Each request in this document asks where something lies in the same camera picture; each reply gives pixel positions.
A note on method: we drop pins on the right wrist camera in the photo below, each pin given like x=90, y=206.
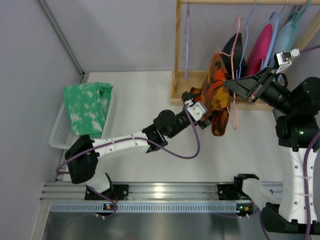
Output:
x=283, y=60

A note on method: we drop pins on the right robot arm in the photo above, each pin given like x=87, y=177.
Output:
x=299, y=142

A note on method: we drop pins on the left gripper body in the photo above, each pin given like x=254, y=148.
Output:
x=189, y=97

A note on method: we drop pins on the lilac plastic hanger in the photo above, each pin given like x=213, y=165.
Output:
x=187, y=40

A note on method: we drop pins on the grey slotted cable duct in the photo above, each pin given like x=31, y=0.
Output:
x=149, y=207

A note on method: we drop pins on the black trousers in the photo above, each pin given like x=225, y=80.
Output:
x=237, y=56

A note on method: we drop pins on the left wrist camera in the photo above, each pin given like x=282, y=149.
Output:
x=196, y=110

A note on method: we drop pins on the aluminium rail frame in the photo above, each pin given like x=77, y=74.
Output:
x=133, y=41

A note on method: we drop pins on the teal plastic hanger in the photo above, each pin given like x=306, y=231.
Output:
x=294, y=21

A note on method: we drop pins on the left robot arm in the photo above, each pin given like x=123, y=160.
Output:
x=86, y=156

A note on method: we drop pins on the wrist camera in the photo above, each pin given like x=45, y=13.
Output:
x=283, y=60
x=196, y=110

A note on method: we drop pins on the pink plastic hanger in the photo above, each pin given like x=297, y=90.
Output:
x=237, y=23

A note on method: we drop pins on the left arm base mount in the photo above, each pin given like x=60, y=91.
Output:
x=118, y=192

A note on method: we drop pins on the green white trousers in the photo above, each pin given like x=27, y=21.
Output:
x=87, y=107

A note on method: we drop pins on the white plastic basket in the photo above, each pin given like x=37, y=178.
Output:
x=61, y=136

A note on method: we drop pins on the orange camouflage trousers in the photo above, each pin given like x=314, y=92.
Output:
x=215, y=96

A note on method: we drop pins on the blue hanger with pink trousers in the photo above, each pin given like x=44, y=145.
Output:
x=274, y=31

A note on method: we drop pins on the wooden clothes rack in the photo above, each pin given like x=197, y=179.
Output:
x=179, y=85

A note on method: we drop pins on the pink trousers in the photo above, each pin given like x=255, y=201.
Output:
x=259, y=51

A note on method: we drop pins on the light blue trousers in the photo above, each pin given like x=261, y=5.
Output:
x=281, y=42

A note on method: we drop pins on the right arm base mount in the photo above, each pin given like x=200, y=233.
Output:
x=228, y=192

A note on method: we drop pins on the blue hanger with black trousers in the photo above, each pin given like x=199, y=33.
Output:
x=247, y=22

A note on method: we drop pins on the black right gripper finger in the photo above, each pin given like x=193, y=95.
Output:
x=246, y=90
x=246, y=82

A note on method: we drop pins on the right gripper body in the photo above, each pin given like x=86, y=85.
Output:
x=261, y=85

